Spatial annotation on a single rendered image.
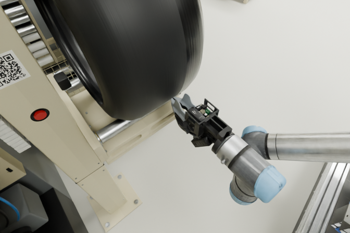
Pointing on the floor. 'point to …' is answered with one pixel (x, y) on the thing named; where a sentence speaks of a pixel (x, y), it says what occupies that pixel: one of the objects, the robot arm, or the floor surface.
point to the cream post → (52, 124)
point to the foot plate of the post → (134, 201)
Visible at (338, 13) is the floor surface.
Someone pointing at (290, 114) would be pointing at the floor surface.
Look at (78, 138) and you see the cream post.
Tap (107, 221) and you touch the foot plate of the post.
